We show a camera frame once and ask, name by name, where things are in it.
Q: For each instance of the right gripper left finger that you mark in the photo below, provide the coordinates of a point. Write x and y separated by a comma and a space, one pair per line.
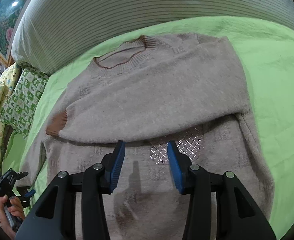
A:
53, 215

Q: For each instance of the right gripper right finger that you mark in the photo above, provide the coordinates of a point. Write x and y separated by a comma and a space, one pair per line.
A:
238, 215

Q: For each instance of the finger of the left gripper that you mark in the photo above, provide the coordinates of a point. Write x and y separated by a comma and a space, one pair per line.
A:
30, 194

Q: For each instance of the beige knit sweater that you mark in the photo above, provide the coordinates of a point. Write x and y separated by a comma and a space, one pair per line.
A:
189, 88

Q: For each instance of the person left hand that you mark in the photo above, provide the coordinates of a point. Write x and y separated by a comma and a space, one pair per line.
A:
10, 207

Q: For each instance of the green white patterned pillow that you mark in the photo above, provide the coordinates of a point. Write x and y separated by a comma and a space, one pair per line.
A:
19, 109

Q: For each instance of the green bed sheet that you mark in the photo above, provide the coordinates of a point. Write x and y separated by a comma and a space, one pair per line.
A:
266, 50

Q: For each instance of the white striped duvet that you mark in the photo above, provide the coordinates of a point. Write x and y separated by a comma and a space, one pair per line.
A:
52, 33

